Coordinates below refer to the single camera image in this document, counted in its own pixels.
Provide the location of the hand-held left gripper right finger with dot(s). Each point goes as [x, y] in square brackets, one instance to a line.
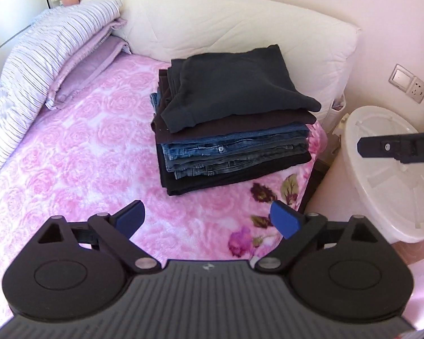
[284, 220]

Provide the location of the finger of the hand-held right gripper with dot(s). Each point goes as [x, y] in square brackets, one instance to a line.
[374, 147]

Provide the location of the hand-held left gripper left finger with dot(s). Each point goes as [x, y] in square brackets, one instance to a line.
[132, 216]

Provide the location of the dark grey sweatshirt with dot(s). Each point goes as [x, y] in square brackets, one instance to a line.
[233, 84]

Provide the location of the white round bin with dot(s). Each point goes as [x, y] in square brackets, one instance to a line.
[385, 190]

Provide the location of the pink floral blanket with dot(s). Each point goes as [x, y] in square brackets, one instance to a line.
[92, 169]

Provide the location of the folded blue jeans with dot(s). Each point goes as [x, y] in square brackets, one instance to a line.
[215, 155]

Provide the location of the folded dark brown garment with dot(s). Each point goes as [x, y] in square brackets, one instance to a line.
[268, 122]

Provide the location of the purple pillow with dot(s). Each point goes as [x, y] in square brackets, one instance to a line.
[88, 63]

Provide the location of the striped lilac quilt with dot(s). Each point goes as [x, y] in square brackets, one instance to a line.
[39, 60]

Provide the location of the white padded headboard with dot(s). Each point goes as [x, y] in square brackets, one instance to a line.
[215, 24]

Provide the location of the white wardrobe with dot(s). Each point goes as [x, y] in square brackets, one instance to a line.
[10, 17]

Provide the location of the white wall socket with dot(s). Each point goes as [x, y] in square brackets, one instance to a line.
[417, 91]

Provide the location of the white wall switch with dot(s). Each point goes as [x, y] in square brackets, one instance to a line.
[401, 77]

